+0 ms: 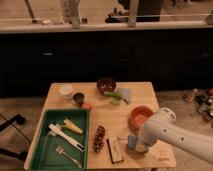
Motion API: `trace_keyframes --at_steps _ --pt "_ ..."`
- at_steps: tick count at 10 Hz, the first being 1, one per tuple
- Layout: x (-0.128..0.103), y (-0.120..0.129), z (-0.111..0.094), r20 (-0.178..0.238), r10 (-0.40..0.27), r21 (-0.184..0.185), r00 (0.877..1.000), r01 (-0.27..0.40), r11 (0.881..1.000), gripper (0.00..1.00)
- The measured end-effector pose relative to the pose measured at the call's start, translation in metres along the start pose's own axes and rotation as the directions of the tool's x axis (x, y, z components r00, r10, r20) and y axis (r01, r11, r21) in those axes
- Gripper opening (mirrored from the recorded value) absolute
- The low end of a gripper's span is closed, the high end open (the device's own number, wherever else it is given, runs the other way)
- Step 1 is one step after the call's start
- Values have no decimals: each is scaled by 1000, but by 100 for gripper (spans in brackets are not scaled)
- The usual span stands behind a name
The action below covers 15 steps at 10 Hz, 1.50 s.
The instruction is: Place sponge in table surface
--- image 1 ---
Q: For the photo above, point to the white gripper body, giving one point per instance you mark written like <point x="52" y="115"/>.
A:
<point x="143" y="143"/>

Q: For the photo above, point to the blue sponge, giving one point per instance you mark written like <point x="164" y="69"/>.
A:
<point x="132" y="140"/>

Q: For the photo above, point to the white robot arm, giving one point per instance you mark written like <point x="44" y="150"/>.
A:
<point x="161" y="126"/>

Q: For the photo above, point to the orange bowl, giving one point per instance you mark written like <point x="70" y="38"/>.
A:
<point x="139" y="115"/>

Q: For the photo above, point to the brown rectangular block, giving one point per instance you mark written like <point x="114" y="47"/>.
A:
<point x="115" y="150"/>

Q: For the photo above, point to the brown grape bunch toy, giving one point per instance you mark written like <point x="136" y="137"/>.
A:
<point x="98" y="139"/>

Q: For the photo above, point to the green vegetable toy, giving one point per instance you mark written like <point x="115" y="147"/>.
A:
<point x="116" y="97"/>

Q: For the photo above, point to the grey cloth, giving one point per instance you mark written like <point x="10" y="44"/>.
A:
<point x="125" y="94"/>

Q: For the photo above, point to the orange toy fruit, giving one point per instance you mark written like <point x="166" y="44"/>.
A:
<point x="86" y="105"/>

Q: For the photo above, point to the dark red bowl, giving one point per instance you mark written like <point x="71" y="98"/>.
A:
<point x="106" y="84"/>

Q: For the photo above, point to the clutter pile on floor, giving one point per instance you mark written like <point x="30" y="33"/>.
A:
<point x="204" y="104"/>

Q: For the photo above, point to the dark small cup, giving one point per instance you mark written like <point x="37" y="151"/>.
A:
<point x="78" y="98"/>

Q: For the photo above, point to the silver fork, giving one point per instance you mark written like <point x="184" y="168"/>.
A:
<point x="61" y="151"/>

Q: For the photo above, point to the white plastic spatula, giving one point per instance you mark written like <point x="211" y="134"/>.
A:
<point x="69" y="139"/>

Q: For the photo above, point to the white cup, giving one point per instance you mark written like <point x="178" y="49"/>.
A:
<point x="66" y="91"/>

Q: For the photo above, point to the green plastic bin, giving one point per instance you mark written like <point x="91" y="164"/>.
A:
<point x="44" y="156"/>

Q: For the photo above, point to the black chair base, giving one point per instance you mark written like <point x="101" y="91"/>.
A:
<point x="10" y="128"/>

